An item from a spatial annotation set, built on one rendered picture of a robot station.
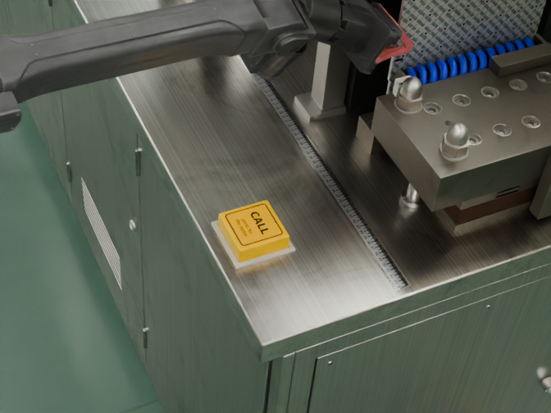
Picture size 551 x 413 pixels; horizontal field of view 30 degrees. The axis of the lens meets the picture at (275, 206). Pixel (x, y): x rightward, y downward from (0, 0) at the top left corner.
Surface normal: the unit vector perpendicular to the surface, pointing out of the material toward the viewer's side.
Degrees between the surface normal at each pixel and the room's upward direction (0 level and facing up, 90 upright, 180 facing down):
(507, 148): 0
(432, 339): 90
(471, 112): 0
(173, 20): 25
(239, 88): 0
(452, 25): 90
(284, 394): 90
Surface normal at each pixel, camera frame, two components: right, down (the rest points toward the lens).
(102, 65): 0.48, 0.83
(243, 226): 0.07, -0.69
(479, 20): 0.42, 0.68
